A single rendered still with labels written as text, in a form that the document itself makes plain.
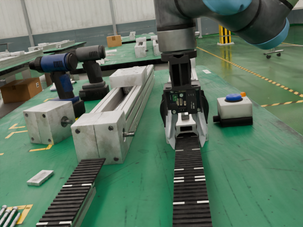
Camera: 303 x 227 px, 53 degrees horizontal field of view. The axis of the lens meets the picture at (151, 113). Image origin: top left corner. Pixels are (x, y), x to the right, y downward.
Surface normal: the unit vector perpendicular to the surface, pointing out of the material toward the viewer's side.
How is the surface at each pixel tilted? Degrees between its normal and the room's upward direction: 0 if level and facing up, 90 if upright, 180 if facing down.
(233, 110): 90
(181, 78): 90
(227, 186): 0
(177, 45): 90
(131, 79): 90
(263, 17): 100
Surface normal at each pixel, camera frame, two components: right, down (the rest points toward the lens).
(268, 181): -0.12, -0.95
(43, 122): -0.44, 0.31
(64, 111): 0.89, 0.03
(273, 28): 0.39, 0.58
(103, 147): -0.09, 0.30
